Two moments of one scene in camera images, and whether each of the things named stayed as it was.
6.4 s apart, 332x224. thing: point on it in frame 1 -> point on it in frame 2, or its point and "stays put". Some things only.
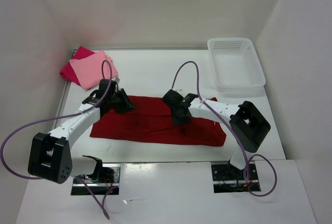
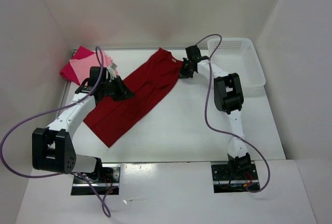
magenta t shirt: [68, 72] stays put
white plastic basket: [236, 65] stays put
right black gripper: [177, 121] -> [183, 74]
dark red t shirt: [152, 120] -> [150, 80]
